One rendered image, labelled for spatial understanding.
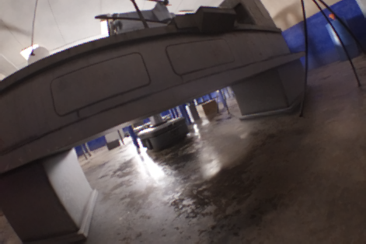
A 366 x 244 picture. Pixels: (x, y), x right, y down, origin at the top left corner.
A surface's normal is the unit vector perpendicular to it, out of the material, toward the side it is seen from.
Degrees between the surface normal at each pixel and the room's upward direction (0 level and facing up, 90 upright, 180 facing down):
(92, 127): 90
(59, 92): 90
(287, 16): 90
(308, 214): 0
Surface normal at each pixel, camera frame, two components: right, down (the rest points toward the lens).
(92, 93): 0.40, -0.16
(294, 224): -0.37, -0.93
